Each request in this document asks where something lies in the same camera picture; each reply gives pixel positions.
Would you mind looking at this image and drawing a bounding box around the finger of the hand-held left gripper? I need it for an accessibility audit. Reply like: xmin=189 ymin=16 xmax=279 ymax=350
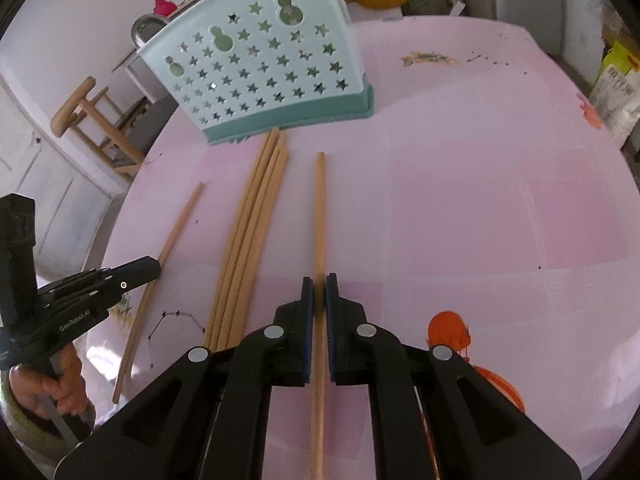
xmin=37 ymin=255 xmax=162 ymax=313

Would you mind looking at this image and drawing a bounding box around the green bag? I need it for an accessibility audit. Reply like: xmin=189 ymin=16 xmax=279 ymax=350
xmin=402 ymin=0 xmax=453 ymax=17

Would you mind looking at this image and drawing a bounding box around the bundle of wooden chopsticks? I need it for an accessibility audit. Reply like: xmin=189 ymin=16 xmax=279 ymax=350
xmin=204 ymin=127 xmax=291 ymax=352

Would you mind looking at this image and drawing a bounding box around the mint green utensil holder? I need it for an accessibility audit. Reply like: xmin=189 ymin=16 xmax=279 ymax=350
xmin=136 ymin=0 xmax=375 ymax=147

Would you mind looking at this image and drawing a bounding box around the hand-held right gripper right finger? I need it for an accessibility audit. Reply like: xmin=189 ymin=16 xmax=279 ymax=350
xmin=324 ymin=272 xmax=583 ymax=480

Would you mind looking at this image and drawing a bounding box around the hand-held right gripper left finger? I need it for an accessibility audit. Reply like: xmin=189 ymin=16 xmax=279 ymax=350
xmin=57 ymin=275 xmax=317 ymax=480

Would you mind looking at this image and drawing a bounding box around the person's left hand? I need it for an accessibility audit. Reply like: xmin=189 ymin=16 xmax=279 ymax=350
xmin=9 ymin=347 xmax=88 ymax=416

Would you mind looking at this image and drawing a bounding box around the white panelled cabinet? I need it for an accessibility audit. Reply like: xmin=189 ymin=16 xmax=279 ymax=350
xmin=0 ymin=75 xmax=128 ymax=286

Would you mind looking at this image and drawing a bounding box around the wooden chopstick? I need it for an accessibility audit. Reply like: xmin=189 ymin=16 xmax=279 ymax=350
xmin=310 ymin=152 xmax=328 ymax=480
xmin=111 ymin=181 xmax=206 ymax=405

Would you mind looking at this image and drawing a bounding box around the wooden chair with grey seat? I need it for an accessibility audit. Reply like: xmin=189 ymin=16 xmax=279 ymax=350
xmin=50 ymin=76 xmax=151 ymax=181

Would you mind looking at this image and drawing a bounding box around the white and yellow sack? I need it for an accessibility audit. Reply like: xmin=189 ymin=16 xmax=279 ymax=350
xmin=587 ymin=40 xmax=640 ymax=148

